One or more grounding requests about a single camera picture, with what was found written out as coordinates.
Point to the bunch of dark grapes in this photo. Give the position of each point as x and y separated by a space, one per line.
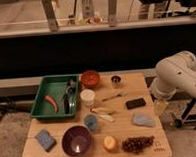
137 144

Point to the blue plastic cup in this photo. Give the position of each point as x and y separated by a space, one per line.
91 122

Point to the red chili pepper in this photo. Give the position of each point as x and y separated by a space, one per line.
52 102

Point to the light blue cloth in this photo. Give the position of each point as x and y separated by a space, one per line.
143 120

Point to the white paper cup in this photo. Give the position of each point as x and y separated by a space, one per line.
88 97

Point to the purple bowl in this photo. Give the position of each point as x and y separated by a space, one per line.
76 141

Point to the green plastic tray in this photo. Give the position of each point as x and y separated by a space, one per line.
56 86

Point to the orange peach fruit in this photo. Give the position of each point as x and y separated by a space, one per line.
110 143

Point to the small metal cup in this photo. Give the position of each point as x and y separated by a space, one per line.
116 81

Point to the black rectangular block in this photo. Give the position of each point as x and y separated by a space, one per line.
136 103

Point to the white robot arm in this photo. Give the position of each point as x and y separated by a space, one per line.
174 72

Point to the wooden folding table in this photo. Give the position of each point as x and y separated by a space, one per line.
121 128

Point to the black handled utensil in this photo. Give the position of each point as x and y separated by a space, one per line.
66 103

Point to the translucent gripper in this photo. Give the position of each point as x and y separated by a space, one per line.
159 106

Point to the red bowl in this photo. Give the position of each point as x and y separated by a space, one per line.
90 78

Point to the blue sponge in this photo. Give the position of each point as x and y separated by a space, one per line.
45 140

